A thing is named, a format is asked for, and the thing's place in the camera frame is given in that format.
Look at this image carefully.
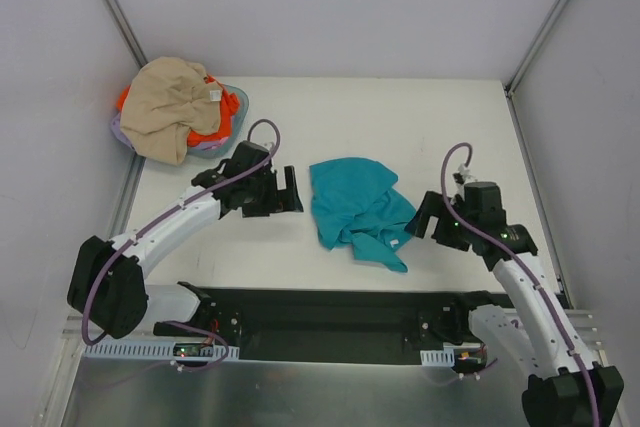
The purple cable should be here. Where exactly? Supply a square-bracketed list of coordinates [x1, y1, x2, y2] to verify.
[442, 142, 604, 427]
[79, 118, 282, 373]

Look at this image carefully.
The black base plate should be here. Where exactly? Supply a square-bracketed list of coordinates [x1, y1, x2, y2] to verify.
[184, 287, 512, 365]

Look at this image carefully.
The right corner aluminium post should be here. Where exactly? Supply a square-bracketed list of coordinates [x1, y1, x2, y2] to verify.
[504, 0, 571, 99]

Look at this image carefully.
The slotted cable duct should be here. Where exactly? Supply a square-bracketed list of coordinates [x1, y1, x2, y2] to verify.
[84, 341, 240, 362]
[420, 348, 455, 368]

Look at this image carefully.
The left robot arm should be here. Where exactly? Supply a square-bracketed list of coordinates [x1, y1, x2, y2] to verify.
[67, 140, 303, 346]

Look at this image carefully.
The right slotted cable duct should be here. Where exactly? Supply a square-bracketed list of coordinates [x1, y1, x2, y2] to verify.
[420, 348, 455, 368]

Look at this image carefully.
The lavender t-shirt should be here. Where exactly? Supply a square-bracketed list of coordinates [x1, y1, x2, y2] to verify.
[110, 113, 229, 158]

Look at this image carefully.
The beige t-shirt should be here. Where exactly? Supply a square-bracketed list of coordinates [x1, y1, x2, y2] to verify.
[120, 57, 223, 165]

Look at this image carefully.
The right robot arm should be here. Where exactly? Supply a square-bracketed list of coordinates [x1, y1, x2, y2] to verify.
[405, 181, 624, 426]

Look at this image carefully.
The left slotted cable duct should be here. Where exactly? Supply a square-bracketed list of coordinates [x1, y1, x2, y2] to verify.
[84, 341, 240, 362]

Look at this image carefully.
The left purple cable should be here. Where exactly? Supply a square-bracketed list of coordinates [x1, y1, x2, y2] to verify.
[79, 118, 282, 373]

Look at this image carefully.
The teal t-shirt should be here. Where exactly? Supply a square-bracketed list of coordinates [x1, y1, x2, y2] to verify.
[309, 157, 416, 274]

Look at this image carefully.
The blue-grey plastic basket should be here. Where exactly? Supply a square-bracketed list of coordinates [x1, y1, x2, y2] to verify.
[109, 79, 251, 162]

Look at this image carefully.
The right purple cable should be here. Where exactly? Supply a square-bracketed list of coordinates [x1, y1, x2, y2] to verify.
[442, 142, 604, 427]

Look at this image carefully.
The orange t-shirt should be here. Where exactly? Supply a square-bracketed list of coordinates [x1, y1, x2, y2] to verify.
[116, 86, 242, 147]

